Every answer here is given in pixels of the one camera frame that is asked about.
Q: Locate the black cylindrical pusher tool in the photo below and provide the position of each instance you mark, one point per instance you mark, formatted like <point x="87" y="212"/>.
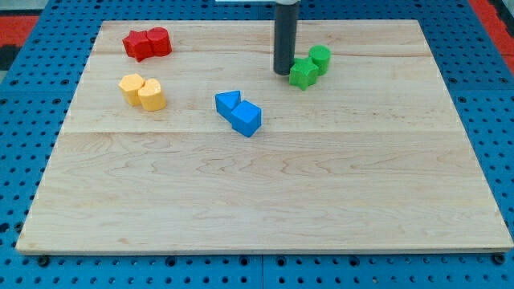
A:
<point x="285" y="25"/>

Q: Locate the green cylinder block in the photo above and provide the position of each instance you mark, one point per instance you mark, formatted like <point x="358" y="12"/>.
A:
<point x="321" y="56"/>

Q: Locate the green star block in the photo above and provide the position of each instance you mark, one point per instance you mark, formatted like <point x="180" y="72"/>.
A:
<point x="303" y="73"/>

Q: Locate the wooden board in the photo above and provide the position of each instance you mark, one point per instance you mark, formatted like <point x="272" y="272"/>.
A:
<point x="371" y="159"/>

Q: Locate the blue triangle block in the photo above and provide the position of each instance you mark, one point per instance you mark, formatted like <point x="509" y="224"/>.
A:
<point x="226" y="102"/>

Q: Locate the blue cube block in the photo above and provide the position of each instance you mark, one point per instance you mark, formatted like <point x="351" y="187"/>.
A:
<point x="246" y="118"/>

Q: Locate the red cylinder block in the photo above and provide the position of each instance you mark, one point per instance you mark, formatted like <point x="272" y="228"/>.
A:
<point x="159" y="41"/>

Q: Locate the red star block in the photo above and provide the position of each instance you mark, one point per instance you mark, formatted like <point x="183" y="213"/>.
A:
<point x="137" y="45"/>

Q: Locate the yellow hexagon block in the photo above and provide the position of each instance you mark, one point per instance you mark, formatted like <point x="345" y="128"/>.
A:
<point x="129" y="86"/>

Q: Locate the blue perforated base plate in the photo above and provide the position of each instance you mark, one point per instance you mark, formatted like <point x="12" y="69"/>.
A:
<point x="38" y="88"/>

